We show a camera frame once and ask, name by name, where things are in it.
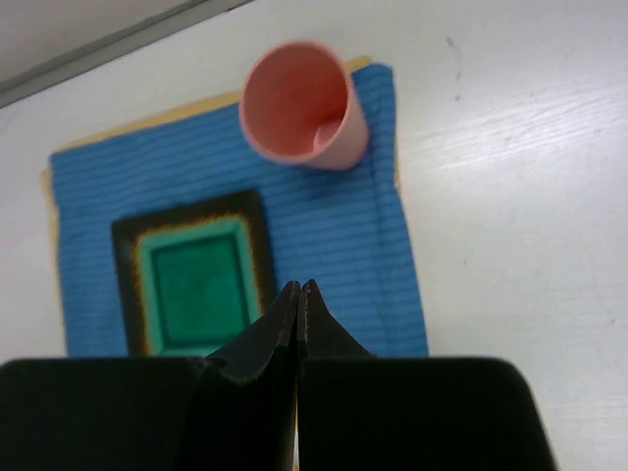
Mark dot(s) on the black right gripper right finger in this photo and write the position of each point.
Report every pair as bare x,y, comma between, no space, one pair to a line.
358,411

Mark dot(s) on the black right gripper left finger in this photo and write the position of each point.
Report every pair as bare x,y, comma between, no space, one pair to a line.
231,410

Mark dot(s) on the blue Pikachu placemat cloth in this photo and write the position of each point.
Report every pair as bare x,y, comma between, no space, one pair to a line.
344,230

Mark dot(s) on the pink plastic cup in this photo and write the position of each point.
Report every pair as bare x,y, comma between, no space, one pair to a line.
299,106

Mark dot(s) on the black and teal square plate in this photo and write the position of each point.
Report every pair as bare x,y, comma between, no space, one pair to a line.
193,277

